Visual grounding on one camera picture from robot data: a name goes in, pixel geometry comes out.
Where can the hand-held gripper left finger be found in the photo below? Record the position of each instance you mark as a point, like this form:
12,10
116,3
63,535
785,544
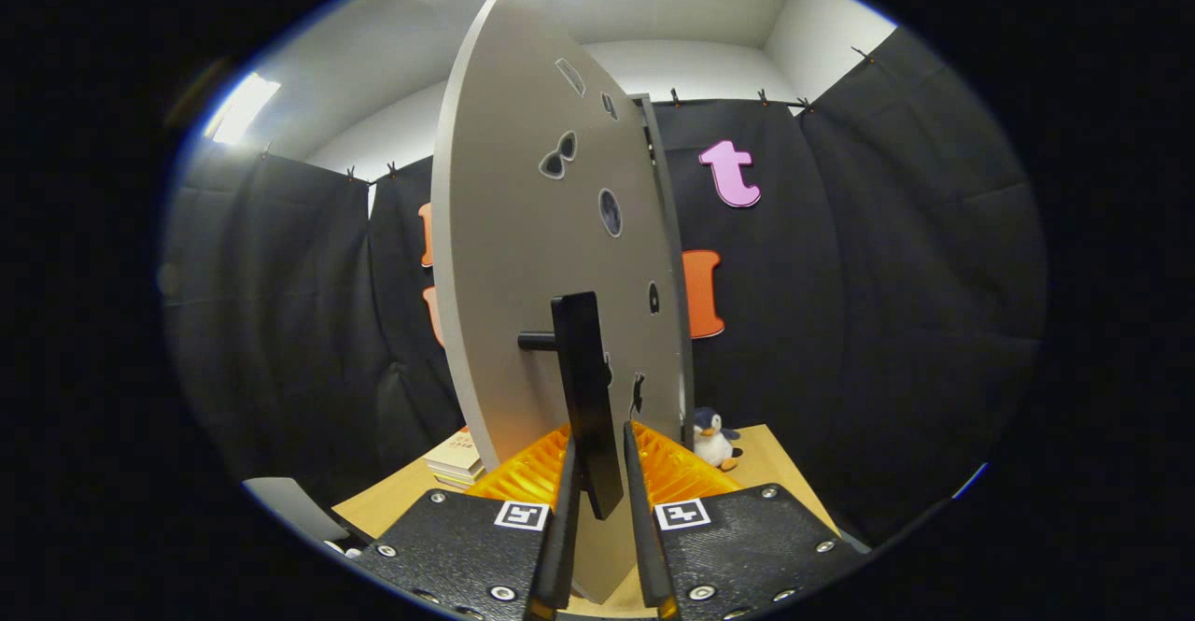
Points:
560,546

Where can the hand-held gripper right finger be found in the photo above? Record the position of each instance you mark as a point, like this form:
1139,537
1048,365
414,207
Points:
644,546

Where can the grey shoe cabinet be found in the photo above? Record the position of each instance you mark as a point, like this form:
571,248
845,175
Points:
688,369

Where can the beige shoe cabinet door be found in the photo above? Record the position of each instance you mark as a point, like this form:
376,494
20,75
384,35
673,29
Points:
504,275

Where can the plush penguin toy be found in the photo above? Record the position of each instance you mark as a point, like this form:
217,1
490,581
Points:
714,444

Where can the stack of books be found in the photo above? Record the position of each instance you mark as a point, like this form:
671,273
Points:
457,458

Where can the small white object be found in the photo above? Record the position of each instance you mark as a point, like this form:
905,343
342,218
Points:
344,549

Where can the grey rounded panel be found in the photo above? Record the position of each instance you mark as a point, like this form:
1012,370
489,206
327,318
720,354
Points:
294,504

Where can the black backdrop cloth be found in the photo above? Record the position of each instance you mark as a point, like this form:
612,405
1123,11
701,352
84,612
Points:
887,322

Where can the narrow ceiling light strip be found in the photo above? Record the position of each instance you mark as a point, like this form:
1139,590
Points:
241,109

